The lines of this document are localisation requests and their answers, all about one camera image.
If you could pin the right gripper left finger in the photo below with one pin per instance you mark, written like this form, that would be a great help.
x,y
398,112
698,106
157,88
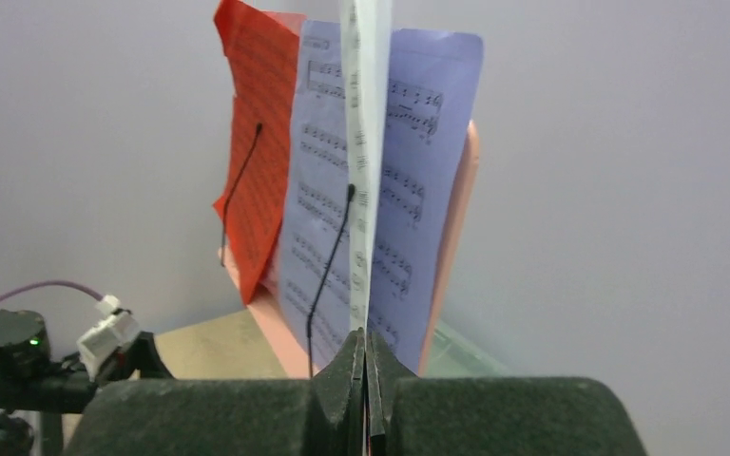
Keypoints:
x,y
322,415

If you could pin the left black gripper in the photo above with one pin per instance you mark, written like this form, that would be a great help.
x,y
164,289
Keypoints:
x,y
140,356

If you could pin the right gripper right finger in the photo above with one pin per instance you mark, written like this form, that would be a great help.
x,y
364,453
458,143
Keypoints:
x,y
412,415

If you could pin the pink music stand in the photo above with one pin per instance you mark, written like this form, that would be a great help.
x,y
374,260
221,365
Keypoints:
x,y
288,345

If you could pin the red sheet music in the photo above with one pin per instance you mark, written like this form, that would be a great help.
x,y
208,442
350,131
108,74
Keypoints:
x,y
262,54

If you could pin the lavender sheet music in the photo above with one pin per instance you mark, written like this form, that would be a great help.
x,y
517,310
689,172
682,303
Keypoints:
x,y
433,80

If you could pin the white sheet music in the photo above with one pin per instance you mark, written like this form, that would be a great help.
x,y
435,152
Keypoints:
x,y
365,38

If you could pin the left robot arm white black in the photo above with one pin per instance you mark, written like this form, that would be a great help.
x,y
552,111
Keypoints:
x,y
36,392

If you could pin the green plastic storage box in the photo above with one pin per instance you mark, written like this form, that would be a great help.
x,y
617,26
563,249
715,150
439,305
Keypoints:
x,y
454,355

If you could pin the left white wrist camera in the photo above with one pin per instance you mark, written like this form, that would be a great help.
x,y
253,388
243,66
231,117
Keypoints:
x,y
118,329

